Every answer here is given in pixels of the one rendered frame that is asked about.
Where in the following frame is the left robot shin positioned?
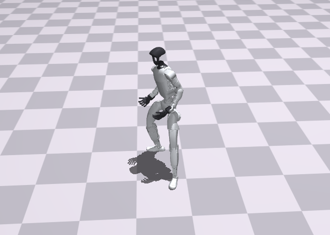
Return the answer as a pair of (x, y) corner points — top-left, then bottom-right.
(170, 144), (179, 178)

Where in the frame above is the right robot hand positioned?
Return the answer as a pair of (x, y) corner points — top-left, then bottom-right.
(138, 93), (155, 107)

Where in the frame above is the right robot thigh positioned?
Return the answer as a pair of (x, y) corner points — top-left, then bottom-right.
(146, 100), (162, 132)

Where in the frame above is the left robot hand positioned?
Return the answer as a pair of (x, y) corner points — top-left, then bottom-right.
(152, 106), (172, 120)

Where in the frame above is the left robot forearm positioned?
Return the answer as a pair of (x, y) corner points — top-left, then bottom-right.
(169, 89), (183, 112)

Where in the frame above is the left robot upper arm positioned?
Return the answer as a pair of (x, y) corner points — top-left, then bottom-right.
(164, 69), (183, 94)

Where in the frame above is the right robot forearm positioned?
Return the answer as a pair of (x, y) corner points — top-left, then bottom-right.
(150, 87), (159, 98)

